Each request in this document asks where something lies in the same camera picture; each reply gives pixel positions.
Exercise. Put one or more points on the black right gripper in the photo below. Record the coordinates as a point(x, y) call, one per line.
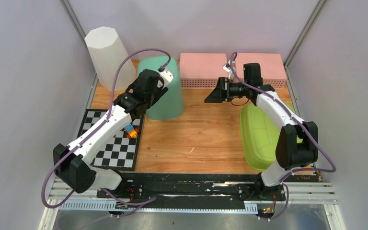
point(221, 92)

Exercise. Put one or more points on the black white checkerboard mat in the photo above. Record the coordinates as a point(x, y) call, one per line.
point(120, 152)

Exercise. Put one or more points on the white translucent bin liner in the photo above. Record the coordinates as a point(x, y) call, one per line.
point(107, 52)

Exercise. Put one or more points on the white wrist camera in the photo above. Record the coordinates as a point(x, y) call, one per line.
point(166, 77)
point(227, 67)

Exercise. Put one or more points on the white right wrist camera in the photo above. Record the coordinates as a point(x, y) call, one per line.
point(227, 67)

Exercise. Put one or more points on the left aluminium frame post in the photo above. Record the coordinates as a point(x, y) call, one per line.
point(67, 7)

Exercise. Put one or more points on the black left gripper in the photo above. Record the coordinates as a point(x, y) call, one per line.
point(159, 92)

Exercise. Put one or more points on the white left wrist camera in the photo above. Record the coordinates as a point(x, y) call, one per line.
point(166, 77)

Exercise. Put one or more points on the pink perforated plastic basket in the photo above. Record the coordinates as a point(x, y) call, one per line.
point(201, 70)

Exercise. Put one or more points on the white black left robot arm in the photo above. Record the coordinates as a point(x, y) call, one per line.
point(73, 162)

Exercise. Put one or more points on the aluminium frame post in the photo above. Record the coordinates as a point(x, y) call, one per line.
point(67, 7)
point(320, 4)

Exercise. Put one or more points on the right aluminium frame post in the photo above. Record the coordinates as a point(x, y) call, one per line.
point(320, 4)

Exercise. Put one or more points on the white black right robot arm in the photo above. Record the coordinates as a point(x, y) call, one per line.
point(297, 144)

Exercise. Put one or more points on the blue yellow toy car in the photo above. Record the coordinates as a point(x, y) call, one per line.
point(131, 131)

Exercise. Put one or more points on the large lime green tub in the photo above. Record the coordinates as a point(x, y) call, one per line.
point(259, 137)

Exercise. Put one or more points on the mint green trash bin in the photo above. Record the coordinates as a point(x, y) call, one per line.
point(170, 105)

